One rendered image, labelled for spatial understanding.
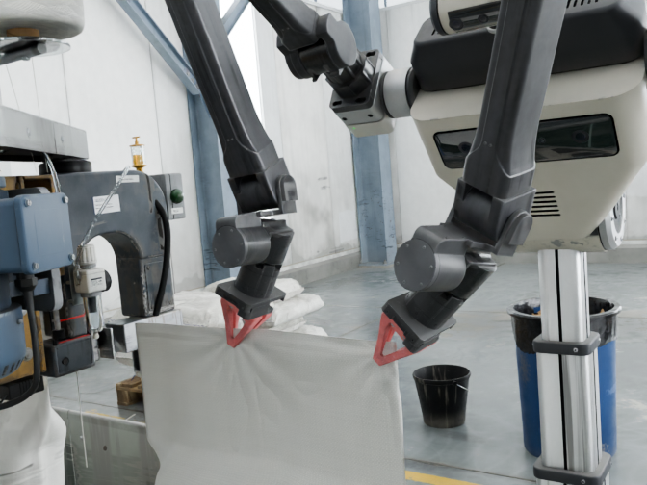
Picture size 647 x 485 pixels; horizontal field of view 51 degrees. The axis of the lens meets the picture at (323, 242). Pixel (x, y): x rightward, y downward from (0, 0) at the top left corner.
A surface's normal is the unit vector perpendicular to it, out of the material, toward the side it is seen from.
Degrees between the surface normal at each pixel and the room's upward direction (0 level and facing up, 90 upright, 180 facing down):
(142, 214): 90
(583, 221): 130
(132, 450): 90
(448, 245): 116
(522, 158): 106
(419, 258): 80
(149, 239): 90
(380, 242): 90
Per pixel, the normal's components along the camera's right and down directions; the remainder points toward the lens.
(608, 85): -0.41, -0.68
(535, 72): 0.57, 0.46
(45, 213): 0.99, -0.07
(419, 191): -0.55, 0.12
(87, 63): 0.83, -0.02
